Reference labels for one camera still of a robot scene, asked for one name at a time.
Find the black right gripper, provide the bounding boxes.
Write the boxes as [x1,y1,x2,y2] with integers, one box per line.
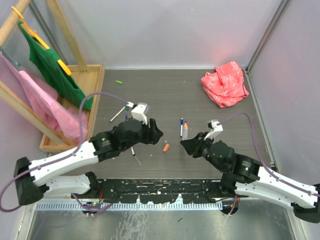
[180,131,225,172]

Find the white marker with blue end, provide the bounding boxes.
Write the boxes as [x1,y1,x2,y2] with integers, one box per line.
[179,123,183,138]

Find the orange highlighter cap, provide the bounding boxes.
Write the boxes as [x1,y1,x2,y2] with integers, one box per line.
[162,143,170,153]

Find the grey highlighter with orange tip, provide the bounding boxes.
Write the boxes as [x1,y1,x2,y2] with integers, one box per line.
[182,121,189,141]

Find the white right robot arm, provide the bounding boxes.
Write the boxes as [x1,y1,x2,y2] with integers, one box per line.
[180,132,320,224]

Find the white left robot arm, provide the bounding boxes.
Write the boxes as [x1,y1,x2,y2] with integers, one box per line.
[14,118,164,206]

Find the white pen with black end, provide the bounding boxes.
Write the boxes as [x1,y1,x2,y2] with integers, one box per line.
[130,147,136,157]

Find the white marker with green end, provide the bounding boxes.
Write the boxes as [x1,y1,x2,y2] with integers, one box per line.
[109,105,127,123]

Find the coral patterned cloth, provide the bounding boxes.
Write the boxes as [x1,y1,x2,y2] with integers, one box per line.
[200,61,249,108]

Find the wooden rack base tray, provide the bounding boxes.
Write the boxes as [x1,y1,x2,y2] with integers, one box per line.
[39,64,105,153]

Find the yellow clothes hanger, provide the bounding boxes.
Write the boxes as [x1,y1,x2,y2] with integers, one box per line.
[11,6,72,76]

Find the pink cloth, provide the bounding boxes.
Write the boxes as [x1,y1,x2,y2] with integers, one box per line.
[0,53,88,141]

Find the green cloth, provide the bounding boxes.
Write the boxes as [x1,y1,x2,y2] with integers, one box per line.
[17,21,86,107]

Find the blue-grey clothes hanger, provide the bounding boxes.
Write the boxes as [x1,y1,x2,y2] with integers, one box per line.
[0,46,21,72]

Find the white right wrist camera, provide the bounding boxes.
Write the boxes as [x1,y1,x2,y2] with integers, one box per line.
[204,119,223,140]

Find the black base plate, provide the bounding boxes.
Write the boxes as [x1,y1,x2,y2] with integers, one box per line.
[71,177,241,205]

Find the wooden rack frame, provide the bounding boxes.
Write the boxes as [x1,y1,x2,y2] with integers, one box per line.
[0,0,96,150]

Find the grey slotted cable duct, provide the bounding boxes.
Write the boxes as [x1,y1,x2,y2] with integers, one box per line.
[35,201,223,211]

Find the aluminium frame post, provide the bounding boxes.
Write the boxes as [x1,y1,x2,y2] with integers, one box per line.
[244,0,293,73]

